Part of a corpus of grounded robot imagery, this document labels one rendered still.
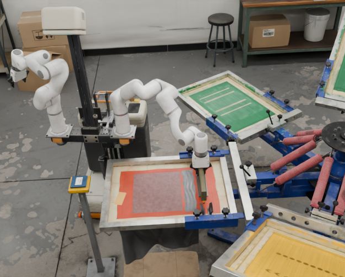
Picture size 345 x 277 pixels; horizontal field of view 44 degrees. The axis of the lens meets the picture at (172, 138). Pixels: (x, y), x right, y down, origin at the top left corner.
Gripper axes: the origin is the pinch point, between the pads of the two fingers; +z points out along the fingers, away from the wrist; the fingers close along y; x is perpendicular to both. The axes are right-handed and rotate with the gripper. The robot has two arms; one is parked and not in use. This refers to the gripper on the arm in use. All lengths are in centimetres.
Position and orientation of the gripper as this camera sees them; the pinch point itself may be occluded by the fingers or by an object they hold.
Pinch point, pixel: (200, 172)
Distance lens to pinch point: 256.7
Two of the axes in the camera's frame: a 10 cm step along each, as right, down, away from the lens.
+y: -10.0, 0.5, -0.1
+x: 0.4, 6.2, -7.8
